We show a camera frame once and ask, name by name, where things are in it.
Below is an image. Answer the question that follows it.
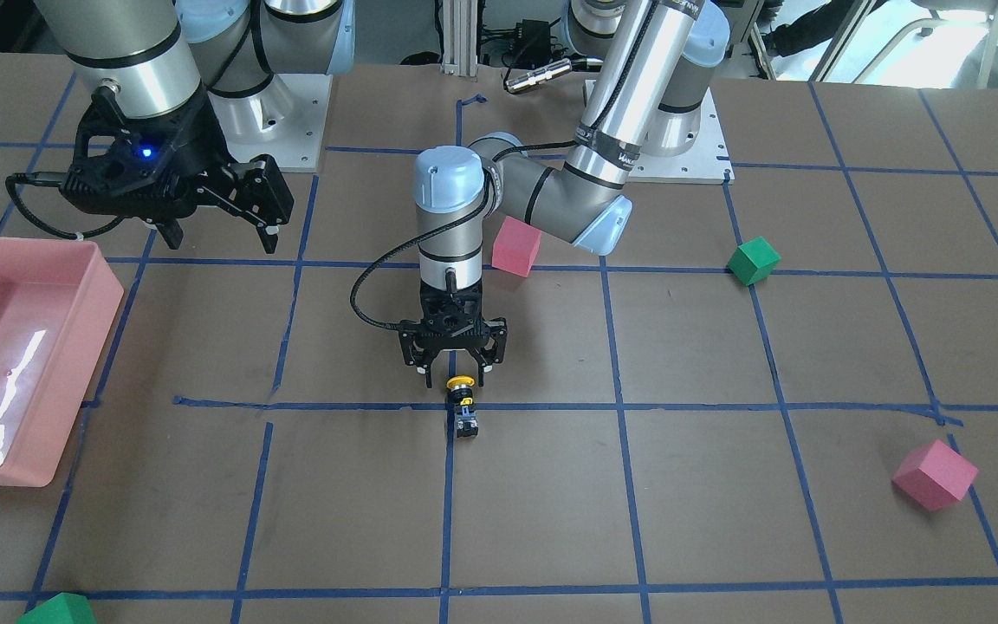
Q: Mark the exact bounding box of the aluminium frame post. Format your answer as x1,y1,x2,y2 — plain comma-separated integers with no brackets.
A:
441,0,480,80

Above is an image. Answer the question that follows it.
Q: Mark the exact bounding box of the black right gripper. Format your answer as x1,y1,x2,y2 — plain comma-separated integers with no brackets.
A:
58,84,294,254

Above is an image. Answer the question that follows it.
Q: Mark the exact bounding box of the pink plastic bin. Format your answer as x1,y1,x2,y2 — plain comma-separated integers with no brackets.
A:
0,237,123,487

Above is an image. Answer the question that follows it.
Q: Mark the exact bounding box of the pink foam cube centre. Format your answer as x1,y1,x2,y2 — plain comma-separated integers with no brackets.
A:
490,216,542,279

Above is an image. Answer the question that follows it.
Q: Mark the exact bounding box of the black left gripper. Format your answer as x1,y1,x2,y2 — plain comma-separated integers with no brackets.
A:
399,287,509,388

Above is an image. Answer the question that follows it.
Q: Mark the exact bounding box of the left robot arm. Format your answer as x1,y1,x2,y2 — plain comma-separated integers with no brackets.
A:
391,1,731,378

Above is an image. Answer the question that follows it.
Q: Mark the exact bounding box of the yellow mushroom push button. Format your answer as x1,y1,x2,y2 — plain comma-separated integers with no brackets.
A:
446,375,478,439

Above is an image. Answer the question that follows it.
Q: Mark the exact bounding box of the pink foam cube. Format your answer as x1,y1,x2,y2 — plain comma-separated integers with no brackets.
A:
891,441,979,512
490,216,542,279

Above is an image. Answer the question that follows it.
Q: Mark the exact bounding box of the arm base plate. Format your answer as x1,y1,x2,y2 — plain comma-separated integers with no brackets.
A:
627,77,734,185
210,74,334,172

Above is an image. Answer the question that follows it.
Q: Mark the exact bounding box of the green foam cube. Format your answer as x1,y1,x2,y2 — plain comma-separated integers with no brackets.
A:
726,237,781,287
16,592,97,624

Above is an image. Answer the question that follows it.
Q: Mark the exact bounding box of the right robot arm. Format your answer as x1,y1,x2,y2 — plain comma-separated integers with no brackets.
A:
5,1,355,254

